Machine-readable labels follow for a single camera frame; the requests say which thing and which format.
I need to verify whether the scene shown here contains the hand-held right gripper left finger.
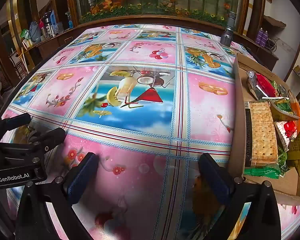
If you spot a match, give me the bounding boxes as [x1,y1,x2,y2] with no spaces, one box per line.
[15,152,100,240]

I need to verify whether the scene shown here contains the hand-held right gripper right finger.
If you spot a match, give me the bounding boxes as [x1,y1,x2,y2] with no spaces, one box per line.
[198,153,282,240]

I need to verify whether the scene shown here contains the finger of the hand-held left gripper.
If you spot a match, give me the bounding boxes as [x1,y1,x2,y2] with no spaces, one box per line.
[0,113,32,137]
[20,127,67,157]

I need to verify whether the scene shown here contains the cardboard box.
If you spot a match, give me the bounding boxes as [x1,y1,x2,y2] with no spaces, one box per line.
[227,52,300,205]

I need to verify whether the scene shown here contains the cracker packet with green ends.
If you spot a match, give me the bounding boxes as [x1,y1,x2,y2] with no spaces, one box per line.
[244,100,287,179]

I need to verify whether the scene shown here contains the white red patterned snack packet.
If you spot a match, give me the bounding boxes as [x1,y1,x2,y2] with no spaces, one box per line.
[275,120,298,152]

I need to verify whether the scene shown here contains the green pea snack packet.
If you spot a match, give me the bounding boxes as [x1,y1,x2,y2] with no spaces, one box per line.
[270,99,300,122]

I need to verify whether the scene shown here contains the silver snack packet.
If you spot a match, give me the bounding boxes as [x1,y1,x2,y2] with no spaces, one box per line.
[246,70,265,100]

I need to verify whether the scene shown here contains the orange snack packet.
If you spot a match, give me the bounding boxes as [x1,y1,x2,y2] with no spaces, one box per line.
[289,90,300,135]

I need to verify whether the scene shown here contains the printed fruit tablecloth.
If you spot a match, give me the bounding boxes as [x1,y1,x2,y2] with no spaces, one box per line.
[1,24,300,240]

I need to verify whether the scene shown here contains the olive yellow snack packet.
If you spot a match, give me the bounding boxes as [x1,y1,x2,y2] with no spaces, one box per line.
[287,130,300,177]

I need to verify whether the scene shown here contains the blue plastic jug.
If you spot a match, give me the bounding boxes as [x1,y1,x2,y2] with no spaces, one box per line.
[29,22,42,42]

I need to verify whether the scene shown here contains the steel thermos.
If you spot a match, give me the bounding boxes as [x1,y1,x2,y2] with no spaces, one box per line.
[44,12,53,37]

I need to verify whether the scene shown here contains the grey flashlight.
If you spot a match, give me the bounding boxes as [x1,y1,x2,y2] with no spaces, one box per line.
[220,10,237,47]

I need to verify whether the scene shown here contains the glass flower display case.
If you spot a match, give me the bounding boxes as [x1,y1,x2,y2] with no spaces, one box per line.
[67,0,250,28]

